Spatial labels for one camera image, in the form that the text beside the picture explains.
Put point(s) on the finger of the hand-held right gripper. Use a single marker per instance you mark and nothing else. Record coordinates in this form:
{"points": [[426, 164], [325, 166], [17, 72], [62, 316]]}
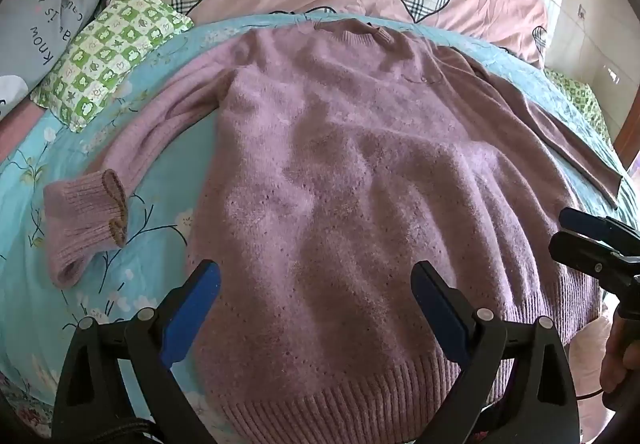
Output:
{"points": [[587, 221], [585, 254]]}

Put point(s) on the person's right hand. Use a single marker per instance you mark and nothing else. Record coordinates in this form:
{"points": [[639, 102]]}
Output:
{"points": [[616, 359]]}

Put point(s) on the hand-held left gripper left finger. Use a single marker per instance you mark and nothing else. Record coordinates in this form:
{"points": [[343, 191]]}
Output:
{"points": [[192, 314]]}

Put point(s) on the wall socket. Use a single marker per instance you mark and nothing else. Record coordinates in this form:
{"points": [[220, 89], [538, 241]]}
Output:
{"points": [[581, 12]]}

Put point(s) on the green checkered pillow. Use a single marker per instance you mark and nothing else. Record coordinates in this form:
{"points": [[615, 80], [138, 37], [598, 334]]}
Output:
{"points": [[110, 49], [582, 99]]}

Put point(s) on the pink knitted sweater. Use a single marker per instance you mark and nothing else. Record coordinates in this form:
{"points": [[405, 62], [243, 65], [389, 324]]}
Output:
{"points": [[350, 184]]}

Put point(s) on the grey pillow with lettering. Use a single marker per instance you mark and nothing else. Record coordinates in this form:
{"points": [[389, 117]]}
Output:
{"points": [[40, 29]]}

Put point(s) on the pale pink cloth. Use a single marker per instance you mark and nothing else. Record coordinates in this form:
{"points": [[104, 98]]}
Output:
{"points": [[590, 364]]}

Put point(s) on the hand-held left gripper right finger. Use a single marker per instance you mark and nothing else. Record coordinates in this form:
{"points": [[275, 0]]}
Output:
{"points": [[440, 314]]}

